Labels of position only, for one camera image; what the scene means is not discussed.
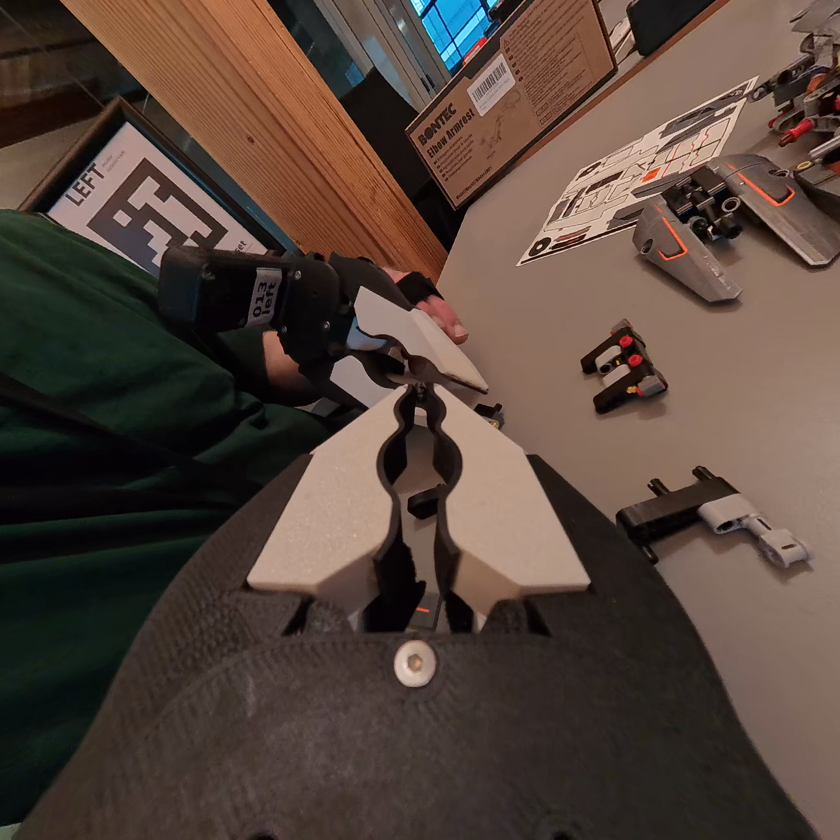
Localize lego sticker sheet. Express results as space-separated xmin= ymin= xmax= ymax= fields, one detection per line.
xmin=516 ymin=77 xmax=761 ymax=267

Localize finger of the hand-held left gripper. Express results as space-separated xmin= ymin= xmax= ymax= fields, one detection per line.
xmin=330 ymin=348 xmax=424 ymax=411
xmin=353 ymin=286 xmax=491 ymax=396

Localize black lego assembly red pins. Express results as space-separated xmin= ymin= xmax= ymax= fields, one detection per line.
xmin=580 ymin=319 xmax=669 ymax=415

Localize person's left forearm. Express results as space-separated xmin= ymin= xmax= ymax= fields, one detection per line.
xmin=259 ymin=328 xmax=322 ymax=404

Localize large lego vehicle model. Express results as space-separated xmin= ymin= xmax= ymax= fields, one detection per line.
xmin=748 ymin=0 xmax=840 ymax=198

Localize wooden post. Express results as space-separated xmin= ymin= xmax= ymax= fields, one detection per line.
xmin=59 ymin=0 xmax=450 ymax=284

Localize black lego beam assembly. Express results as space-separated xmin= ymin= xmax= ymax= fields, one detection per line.
xmin=615 ymin=466 xmax=812 ymax=569
xmin=407 ymin=484 xmax=448 ymax=519

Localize person's green shirt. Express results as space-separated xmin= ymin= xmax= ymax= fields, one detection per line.
xmin=0 ymin=209 xmax=368 ymax=828

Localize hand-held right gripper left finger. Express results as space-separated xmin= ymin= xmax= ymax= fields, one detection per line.
xmin=245 ymin=386 xmax=421 ymax=634

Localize grey lego panels orange stripes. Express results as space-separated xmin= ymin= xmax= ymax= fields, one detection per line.
xmin=632 ymin=154 xmax=840 ymax=304

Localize framed marker poster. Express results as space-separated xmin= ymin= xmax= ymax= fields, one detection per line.
xmin=18 ymin=97 xmax=293 ymax=280

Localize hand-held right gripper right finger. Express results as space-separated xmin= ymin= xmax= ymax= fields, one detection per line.
xmin=430 ymin=385 xmax=592 ymax=634

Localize cardboard box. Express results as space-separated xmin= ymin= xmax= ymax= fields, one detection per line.
xmin=405 ymin=0 xmax=618 ymax=211

